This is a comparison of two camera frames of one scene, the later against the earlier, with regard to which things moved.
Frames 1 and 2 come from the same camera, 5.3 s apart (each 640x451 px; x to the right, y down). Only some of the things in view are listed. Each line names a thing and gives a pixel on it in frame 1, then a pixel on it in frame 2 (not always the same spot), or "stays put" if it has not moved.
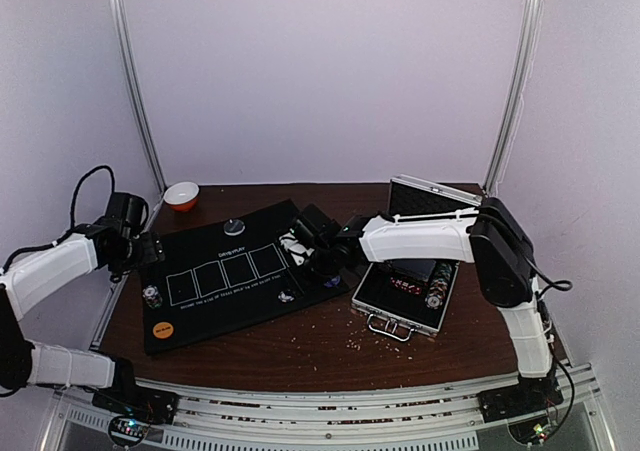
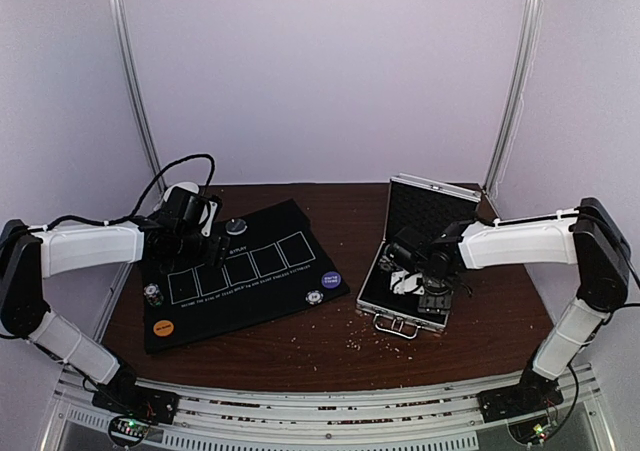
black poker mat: (227, 273) stays put
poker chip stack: (152, 296) stays put
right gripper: (304, 236) to (436, 300)
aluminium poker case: (398, 315) stays put
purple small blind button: (333, 282) stays put
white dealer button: (234, 227) stays put
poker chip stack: (285, 297) to (314, 297)
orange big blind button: (163, 330) stays put
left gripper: (153, 253) to (217, 251)
